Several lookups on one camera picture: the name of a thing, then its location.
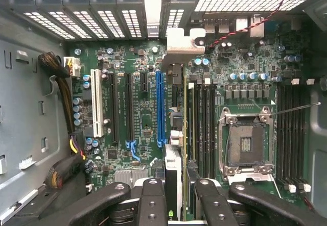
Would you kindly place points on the metal socket locking lever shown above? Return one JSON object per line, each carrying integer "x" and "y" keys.
{"x": 293, "y": 109}
{"x": 227, "y": 139}

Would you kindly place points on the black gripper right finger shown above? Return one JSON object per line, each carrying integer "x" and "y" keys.
{"x": 212, "y": 203}

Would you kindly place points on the blue expansion slot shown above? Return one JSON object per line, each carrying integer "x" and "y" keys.
{"x": 161, "y": 108}

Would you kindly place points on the metal socket cover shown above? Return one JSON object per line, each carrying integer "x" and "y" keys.
{"x": 250, "y": 177}

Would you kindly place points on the green motherboard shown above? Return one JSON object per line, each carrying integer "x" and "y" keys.
{"x": 235, "y": 57}

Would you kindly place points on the black open PC case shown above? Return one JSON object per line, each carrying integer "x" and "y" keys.
{"x": 25, "y": 108}

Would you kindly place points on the long black expansion slot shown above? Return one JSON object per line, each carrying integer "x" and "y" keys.
{"x": 129, "y": 108}
{"x": 113, "y": 108}

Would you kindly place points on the silver chipset heatsink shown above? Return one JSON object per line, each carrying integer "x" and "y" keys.
{"x": 130, "y": 177}

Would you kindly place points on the white expansion slot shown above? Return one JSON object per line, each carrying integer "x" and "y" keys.
{"x": 97, "y": 103}

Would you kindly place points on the CPU socket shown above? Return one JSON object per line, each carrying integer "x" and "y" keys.
{"x": 246, "y": 144}

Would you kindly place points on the short black expansion slot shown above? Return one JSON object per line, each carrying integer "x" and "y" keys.
{"x": 144, "y": 81}

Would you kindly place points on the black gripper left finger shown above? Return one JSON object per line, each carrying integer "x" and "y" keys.
{"x": 153, "y": 203}

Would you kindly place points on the black RAM slot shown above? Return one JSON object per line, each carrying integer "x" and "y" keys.
{"x": 206, "y": 121}
{"x": 198, "y": 121}
{"x": 280, "y": 134}
{"x": 302, "y": 134}
{"x": 191, "y": 121}
{"x": 213, "y": 121}
{"x": 295, "y": 134}
{"x": 288, "y": 134}

